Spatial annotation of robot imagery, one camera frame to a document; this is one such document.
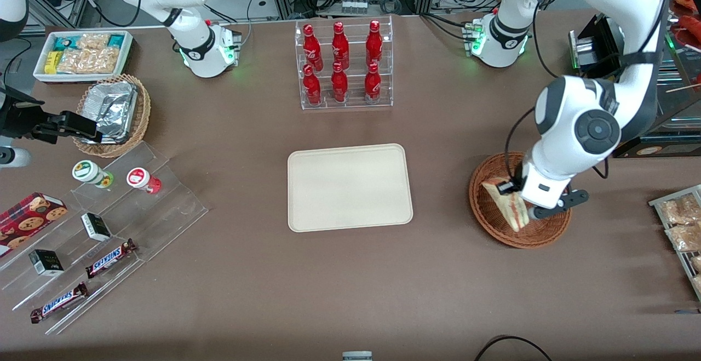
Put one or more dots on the cream plastic tray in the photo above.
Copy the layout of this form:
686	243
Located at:
350	188

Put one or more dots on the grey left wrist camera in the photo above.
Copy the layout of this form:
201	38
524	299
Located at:
569	199

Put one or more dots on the large clear cracker bag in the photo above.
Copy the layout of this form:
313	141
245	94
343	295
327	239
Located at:
90	61

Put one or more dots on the clear acrylic bottle rack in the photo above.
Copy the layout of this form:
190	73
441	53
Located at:
356	101

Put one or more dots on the triangular sandwich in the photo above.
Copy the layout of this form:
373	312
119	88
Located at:
506	207

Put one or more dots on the red lid yogurt cup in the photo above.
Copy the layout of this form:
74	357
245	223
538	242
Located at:
138	177

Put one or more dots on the red cola bottle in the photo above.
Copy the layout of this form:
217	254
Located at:
340	44
372	84
339	84
311	46
312	87
374	43

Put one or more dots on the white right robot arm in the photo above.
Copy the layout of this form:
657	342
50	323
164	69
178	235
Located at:
202	54

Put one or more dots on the red cookie box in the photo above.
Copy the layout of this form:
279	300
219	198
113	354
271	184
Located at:
27	221

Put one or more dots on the clear acrylic stepped shelf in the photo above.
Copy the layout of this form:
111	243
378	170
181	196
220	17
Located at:
164	213

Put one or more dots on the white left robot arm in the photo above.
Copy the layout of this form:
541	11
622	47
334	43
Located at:
597	128

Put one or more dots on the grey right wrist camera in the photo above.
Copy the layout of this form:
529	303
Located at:
13	157

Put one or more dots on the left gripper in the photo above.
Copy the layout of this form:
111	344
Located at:
513	184

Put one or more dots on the teal snack packet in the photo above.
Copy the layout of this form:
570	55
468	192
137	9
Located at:
67	42

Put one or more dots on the brown round wicker basket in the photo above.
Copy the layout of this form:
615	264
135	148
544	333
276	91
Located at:
487	218

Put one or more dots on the black food warmer appliance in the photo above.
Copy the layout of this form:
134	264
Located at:
589	49

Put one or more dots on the small grey white object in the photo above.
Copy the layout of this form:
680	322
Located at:
357	356

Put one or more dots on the clear bag of snacks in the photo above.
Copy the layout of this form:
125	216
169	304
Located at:
682	210
684	238

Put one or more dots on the yellow snack packet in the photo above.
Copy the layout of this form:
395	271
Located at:
52	62

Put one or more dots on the white rectangular snack bin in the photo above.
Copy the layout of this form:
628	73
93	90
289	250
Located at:
41	73

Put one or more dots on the silver foil container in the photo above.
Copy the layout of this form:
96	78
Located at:
112	109

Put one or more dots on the small black box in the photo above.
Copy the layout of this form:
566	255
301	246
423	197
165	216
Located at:
96	227
46	262

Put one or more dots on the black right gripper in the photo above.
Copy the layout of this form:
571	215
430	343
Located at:
22	118

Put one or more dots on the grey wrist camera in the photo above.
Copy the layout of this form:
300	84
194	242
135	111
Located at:
569	199
13	157

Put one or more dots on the light tan wicker basket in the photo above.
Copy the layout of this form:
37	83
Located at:
142	114

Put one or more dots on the small clear cracker bag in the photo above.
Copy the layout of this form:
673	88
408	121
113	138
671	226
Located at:
93	40

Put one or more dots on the brown Snickers bar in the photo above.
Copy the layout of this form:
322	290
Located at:
59	302
109	258

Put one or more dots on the green lid yogurt cup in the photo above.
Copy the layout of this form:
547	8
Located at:
86	171

